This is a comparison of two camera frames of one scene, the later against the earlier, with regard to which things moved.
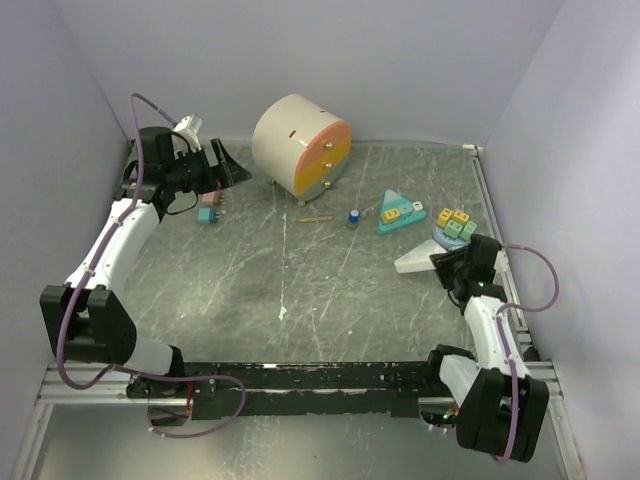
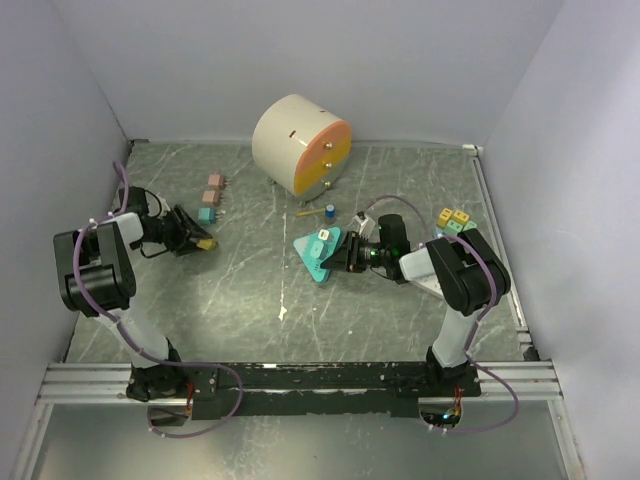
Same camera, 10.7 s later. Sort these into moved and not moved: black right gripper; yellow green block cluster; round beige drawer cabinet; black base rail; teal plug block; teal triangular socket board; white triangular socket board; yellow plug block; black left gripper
Moved: white triangular socket board; black left gripper; black right gripper; teal triangular socket board; yellow plug block
Not moved: yellow green block cluster; black base rail; round beige drawer cabinet; teal plug block
